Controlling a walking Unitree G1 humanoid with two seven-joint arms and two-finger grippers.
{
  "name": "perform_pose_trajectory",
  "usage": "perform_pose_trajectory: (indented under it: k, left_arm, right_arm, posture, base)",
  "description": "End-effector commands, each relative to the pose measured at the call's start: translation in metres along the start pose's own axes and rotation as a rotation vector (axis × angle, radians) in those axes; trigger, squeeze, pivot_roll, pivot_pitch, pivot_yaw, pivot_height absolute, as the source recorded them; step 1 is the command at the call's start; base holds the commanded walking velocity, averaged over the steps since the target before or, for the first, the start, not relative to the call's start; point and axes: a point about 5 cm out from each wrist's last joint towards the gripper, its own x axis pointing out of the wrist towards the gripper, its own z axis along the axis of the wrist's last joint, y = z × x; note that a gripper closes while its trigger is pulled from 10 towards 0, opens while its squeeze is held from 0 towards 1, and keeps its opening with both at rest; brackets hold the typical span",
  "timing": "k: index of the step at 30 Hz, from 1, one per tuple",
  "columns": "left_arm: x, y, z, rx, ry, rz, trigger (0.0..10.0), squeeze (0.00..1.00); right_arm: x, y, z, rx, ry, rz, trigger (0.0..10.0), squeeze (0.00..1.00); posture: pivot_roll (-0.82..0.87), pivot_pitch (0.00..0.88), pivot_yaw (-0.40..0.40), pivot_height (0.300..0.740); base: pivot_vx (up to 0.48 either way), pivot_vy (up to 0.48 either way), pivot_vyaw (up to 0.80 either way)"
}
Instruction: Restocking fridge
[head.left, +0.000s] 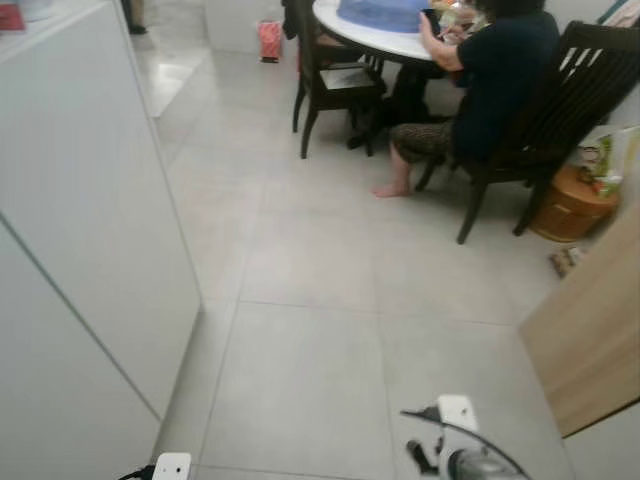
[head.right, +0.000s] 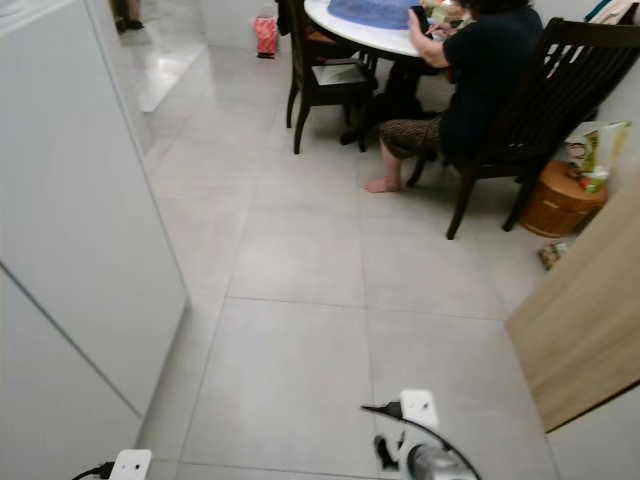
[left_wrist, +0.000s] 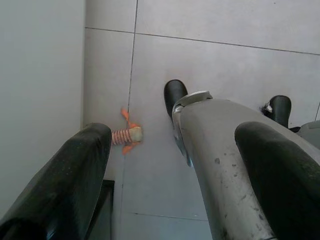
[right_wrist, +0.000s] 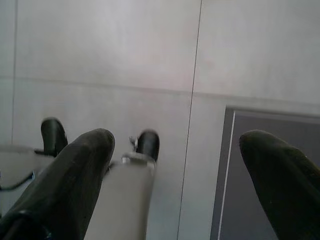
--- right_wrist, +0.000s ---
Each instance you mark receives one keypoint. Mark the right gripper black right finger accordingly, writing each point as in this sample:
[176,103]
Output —
[287,185]

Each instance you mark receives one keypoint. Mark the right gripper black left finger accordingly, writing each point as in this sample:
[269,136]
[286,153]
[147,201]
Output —
[67,180]

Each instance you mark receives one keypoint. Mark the bordered rectangular floor mat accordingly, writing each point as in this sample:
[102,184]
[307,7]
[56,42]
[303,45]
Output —
[250,195]

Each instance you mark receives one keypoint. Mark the robot's silver right leg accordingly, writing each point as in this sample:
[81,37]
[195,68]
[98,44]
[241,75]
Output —
[125,195]

